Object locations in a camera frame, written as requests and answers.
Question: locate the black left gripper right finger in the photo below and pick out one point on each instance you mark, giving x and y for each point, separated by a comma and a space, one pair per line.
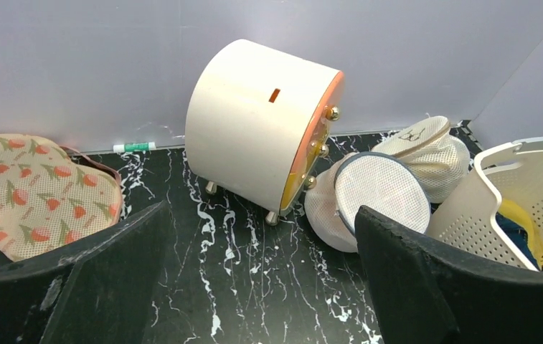
426, 291

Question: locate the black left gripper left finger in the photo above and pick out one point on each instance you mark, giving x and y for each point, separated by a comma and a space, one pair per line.
97, 289

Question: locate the white mesh bra laundry bag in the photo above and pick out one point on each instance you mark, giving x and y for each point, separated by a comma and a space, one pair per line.
371, 179

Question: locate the floral mesh laundry bag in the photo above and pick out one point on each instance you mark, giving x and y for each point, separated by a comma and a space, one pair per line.
47, 200

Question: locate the beige-trimmed mesh laundry bag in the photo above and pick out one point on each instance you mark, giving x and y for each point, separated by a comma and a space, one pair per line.
437, 159

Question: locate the cream perforated laundry basket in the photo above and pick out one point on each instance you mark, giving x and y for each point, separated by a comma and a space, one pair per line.
467, 218

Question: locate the dark blue garment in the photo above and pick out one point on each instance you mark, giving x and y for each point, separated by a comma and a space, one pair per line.
518, 235

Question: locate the yellow garment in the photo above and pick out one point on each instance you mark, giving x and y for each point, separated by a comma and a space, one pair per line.
513, 211

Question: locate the green white glue stick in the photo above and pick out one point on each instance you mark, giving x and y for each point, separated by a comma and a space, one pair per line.
134, 147

